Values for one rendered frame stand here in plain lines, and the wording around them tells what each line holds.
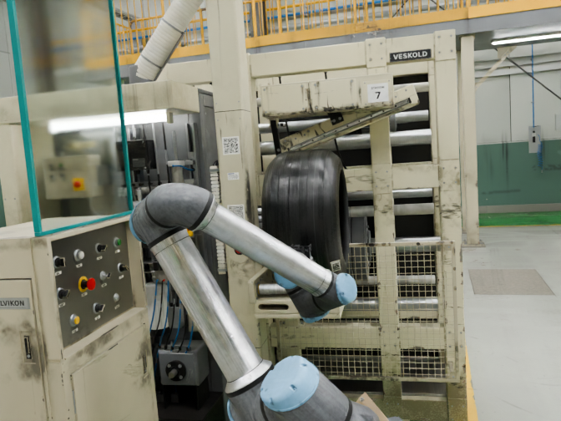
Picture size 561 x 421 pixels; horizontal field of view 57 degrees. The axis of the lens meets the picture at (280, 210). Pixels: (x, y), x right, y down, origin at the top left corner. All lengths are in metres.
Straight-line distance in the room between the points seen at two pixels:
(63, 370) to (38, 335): 0.13
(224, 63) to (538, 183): 9.75
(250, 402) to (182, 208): 0.54
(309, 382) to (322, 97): 1.44
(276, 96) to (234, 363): 1.38
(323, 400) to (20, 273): 0.94
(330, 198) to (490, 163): 9.50
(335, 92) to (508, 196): 9.25
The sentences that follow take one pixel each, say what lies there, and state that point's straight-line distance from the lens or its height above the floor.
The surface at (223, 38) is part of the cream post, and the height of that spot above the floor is 1.95.
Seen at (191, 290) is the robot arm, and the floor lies 1.11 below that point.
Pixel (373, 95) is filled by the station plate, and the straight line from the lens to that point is 2.39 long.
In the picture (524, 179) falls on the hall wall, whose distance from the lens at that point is 11.47.
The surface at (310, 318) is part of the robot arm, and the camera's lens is 1.68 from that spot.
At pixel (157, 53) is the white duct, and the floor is 1.99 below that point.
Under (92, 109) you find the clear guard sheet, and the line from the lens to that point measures 1.92.
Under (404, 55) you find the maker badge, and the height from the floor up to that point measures 1.90.
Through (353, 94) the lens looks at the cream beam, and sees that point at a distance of 2.40.
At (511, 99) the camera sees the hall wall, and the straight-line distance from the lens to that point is 11.52.
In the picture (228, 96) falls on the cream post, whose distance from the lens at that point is 2.24.
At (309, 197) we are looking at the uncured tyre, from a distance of 1.97.
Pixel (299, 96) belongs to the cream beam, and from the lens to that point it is 2.43.
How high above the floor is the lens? 1.45
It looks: 6 degrees down
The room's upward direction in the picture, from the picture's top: 4 degrees counter-clockwise
